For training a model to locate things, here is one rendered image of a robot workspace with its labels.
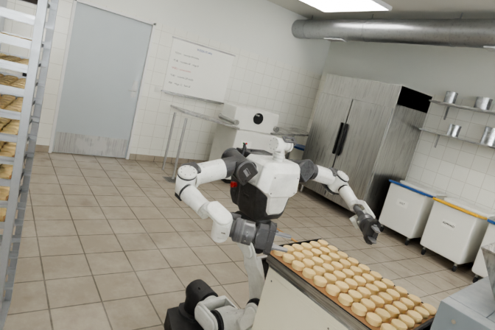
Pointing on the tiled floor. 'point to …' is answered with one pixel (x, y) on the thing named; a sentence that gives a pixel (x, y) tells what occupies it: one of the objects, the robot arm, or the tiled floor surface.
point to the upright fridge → (364, 135)
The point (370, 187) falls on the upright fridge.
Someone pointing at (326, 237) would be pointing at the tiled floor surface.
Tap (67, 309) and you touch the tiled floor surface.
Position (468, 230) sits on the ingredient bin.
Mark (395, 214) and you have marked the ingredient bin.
